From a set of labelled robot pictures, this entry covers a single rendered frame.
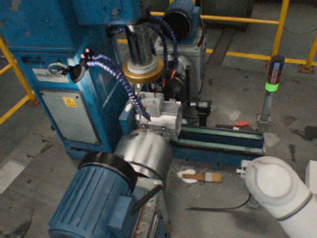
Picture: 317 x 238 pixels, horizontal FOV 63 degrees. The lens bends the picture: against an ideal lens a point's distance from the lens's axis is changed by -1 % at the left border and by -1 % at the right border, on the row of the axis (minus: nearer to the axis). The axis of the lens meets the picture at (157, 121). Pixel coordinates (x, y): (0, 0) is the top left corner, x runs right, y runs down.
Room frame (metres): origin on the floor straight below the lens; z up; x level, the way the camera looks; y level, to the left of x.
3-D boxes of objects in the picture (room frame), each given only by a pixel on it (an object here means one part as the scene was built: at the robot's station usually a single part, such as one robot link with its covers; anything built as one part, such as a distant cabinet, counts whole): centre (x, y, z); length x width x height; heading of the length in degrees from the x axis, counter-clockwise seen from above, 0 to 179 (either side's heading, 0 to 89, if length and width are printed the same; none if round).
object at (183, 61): (1.26, -0.13, 1.04); 0.41 x 0.25 x 0.25; 159
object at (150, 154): (0.62, 0.11, 1.04); 0.37 x 0.25 x 0.25; 159
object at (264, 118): (1.04, -0.63, 1.01); 0.08 x 0.08 x 0.42; 69
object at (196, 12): (1.53, -0.27, 1.16); 0.33 x 0.26 x 0.42; 159
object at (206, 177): (0.71, -0.18, 0.80); 0.21 x 0.05 x 0.01; 76
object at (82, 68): (0.82, 0.29, 1.46); 0.18 x 0.11 x 0.13; 69
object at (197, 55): (1.51, -0.23, 0.99); 0.35 x 0.31 x 0.37; 159
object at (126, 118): (1.01, 0.13, 0.97); 0.30 x 0.11 x 0.34; 159
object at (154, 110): (0.97, 0.02, 1.11); 0.12 x 0.11 x 0.07; 69
